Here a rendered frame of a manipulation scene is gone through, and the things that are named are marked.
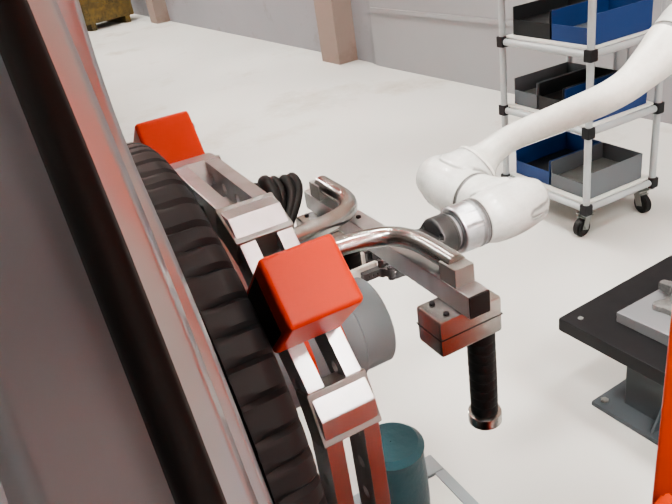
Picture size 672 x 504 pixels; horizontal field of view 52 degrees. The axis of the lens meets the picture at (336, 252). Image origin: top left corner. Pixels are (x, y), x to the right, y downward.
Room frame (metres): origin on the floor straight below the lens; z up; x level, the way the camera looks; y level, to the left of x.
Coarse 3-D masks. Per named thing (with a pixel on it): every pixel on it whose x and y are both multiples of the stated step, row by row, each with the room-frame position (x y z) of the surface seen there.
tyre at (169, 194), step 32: (160, 160) 0.70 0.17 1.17; (160, 192) 0.63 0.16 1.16; (192, 224) 0.60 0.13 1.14; (192, 256) 0.56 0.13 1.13; (224, 256) 0.57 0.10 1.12; (192, 288) 0.53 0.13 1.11; (224, 288) 0.54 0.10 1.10; (224, 320) 0.51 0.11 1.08; (256, 320) 0.52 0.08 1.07; (224, 352) 0.49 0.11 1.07; (256, 352) 0.50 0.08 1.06; (256, 384) 0.48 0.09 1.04; (256, 416) 0.46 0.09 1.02; (288, 416) 0.47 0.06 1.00; (256, 448) 0.45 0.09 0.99; (288, 448) 0.45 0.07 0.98; (288, 480) 0.44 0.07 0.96; (320, 480) 0.46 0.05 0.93
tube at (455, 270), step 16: (336, 240) 0.77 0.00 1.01; (352, 240) 0.77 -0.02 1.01; (368, 240) 0.77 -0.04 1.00; (384, 240) 0.77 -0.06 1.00; (400, 240) 0.76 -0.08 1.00; (416, 240) 0.74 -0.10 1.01; (432, 240) 0.73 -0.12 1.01; (432, 256) 0.71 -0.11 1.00; (448, 256) 0.69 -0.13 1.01; (464, 256) 0.69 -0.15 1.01; (448, 272) 0.68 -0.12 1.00; (464, 272) 0.67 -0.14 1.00
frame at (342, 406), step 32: (192, 160) 0.85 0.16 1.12; (192, 192) 0.75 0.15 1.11; (224, 192) 0.79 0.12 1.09; (256, 192) 0.71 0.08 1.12; (224, 224) 0.65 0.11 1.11; (256, 224) 0.65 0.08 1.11; (288, 224) 0.65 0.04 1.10; (256, 256) 0.62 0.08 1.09; (288, 352) 0.55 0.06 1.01; (352, 352) 0.56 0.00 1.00; (320, 384) 0.53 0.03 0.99; (352, 384) 0.53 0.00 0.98; (320, 416) 0.51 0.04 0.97; (352, 416) 0.51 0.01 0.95; (320, 448) 0.52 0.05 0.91; (352, 448) 0.55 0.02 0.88; (384, 480) 0.52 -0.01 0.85
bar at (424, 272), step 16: (304, 192) 1.03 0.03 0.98; (320, 208) 0.98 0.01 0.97; (352, 224) 0.88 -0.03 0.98; (368, 224) 0.87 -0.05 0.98; (384, 256) 0.81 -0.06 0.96; (400, 256) 0.77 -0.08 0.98; (416, 256) 0.76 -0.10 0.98; (416, 272) 0.74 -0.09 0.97; (432, 272) 0.71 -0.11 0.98; (432, 288) 0.71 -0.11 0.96; (448, 288) 0.68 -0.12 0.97; (464, 288) 0.67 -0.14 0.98; (480, 288) 0.66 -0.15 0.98; (448, 304) 0.68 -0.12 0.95; (464, 304) 0.65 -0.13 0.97; (480, 304) 0.65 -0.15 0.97
